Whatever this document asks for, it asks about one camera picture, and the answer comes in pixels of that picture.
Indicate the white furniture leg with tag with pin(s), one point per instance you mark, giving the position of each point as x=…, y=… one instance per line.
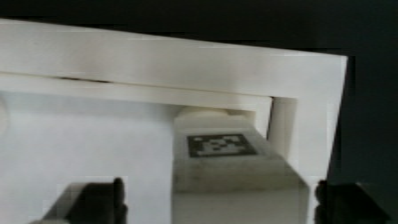
x=237, y=186

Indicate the white square tabletop part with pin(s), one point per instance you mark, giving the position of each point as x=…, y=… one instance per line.
x=95, y=88

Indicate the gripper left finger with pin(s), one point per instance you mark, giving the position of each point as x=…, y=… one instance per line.
x=100, y=207

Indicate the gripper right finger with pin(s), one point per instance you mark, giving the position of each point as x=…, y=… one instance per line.
x=354, y=204

